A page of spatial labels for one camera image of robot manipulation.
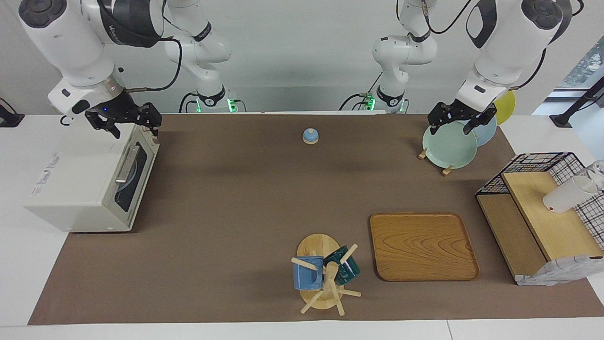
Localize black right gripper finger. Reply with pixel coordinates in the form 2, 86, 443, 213
142, 102, 163, 138
85, 111, 121, 139

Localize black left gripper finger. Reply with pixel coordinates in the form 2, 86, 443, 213
464, 106, 498, 136
427, 105, 449, 138

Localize glass oven door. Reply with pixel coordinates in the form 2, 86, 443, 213
112, 125, 160, 232

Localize beige toaster oven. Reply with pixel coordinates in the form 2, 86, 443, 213
24, 124, 160, 233

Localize light blue racked plate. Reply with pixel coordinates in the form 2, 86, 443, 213
460, 116, 497, 148

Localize yellow plate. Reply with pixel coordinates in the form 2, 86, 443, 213
493, 91, 516, 126

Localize pale green plate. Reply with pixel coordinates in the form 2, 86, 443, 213
422, 120, 478, 170

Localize wooden plate rack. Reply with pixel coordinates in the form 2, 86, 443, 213
418, 147, 454, 176

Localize black stand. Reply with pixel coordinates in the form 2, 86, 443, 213
550, 76, 604, 128

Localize black clamp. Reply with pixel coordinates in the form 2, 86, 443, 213
0, 98, 25, 128

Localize white cup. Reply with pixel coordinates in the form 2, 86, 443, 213
543, 176, 600, 213

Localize glass window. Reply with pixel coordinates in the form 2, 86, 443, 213
532, 35, 604, 116

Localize brown table mat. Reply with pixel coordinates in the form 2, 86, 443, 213
27, 113, 604, 325

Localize wooden serving tray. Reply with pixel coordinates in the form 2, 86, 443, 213
369, 212, 480, 282

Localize clear glass cup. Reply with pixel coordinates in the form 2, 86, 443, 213
583, 161, 604, 192

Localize grey patterned white cloth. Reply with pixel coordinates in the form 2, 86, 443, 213
516, 254, 604, 287

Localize wooden mug tree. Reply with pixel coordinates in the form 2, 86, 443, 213
291, 233, 362, 316

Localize dark green mug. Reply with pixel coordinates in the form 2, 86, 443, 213
323, 246, 361, 285

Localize blue mug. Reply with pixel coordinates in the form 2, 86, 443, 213
293, 255, 325, 290

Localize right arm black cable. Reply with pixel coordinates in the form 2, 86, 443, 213
124, 14, 184, 93

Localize black wire wooden shelf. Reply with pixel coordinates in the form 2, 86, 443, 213
475, 152, 604, 284

